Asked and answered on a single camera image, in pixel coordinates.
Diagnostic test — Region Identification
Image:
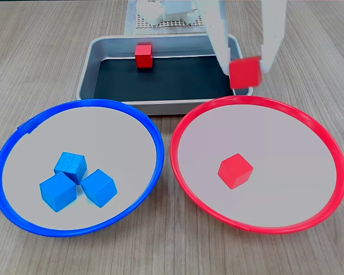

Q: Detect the red wooden cube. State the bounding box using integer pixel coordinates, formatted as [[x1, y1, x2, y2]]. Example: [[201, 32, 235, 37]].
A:
[[217, 153, 255, 190], [228, 56, 263, 89], [134, 44, 154, 69]]

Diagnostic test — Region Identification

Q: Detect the blue wooden cube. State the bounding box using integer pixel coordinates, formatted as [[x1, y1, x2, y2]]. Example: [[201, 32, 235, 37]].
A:
[[80, 168, 119, 209], [39, 171, 78, 213], [53, 151, 88, 186]]

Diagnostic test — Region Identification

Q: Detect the black tray liner mat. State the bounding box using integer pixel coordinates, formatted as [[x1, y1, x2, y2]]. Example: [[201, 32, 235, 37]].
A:
[[93, 54, 236, 101]]

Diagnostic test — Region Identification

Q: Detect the silver metal tray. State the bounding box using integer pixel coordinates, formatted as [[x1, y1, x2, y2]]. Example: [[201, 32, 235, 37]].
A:
[[76, 33, 253, 115]]

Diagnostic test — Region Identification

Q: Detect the white dish red rim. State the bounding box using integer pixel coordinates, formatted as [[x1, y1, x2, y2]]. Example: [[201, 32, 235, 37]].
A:
[[170, 95, 344, 235]]

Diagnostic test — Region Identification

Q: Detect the white dish blue rim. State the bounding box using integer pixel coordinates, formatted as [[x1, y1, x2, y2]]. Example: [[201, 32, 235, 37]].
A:
[[0, 98, 165, 238]]

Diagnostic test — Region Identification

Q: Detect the pale base plate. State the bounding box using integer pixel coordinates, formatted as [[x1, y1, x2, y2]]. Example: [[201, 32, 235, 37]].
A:
[[125, 0, 227, 37]]

